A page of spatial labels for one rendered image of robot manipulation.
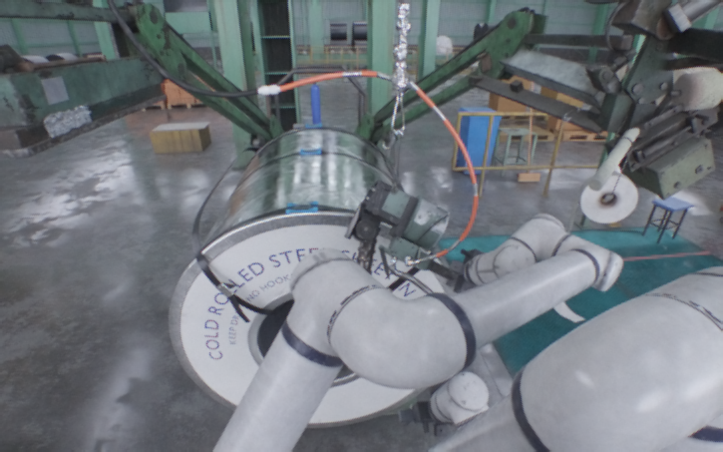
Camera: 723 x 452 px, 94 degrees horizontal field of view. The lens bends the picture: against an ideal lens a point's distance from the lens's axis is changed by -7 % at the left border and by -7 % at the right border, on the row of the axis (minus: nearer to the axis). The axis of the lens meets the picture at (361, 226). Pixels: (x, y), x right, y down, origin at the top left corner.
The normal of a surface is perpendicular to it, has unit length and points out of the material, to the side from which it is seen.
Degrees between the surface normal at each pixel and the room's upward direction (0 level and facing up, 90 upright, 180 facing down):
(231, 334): 90
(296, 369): 64
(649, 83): 90
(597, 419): 73
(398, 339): 36
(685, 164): 90
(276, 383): 58
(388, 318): 19
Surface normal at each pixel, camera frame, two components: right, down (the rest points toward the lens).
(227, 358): 0.09, 0.47
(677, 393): -0.16, -0.11
